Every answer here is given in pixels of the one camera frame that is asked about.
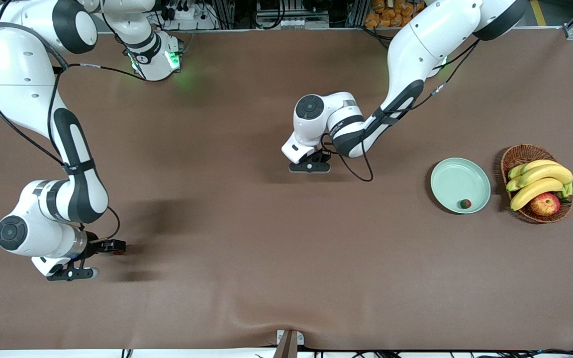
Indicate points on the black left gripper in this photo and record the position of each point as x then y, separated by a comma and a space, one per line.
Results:
325, 157

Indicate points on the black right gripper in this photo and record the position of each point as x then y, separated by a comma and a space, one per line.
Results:
93, 247

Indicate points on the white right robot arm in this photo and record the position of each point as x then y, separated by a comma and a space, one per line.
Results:
18, 74

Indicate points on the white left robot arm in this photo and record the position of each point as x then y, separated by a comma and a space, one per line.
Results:
416, 49

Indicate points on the light green round plate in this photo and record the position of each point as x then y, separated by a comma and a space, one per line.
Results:
458, 179

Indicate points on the brown table cover mat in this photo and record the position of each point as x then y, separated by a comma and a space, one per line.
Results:
286, 248

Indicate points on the white terminal block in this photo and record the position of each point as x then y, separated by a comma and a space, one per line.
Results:
294, 23

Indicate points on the pile of orange buns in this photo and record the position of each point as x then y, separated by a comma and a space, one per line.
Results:
386, 17

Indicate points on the white power strip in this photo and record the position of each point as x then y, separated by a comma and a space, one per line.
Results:
192, 16

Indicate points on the yellow banana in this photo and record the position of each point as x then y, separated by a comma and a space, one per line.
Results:
535, 191
518, 170
550, 174
512, 185

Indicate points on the brown wicker basket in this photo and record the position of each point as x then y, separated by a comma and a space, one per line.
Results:
518, 154

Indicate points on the red yellow apple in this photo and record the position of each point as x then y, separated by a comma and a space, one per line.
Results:
545, 205

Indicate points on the small metal table bracket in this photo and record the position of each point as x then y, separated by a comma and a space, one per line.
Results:
300, 338

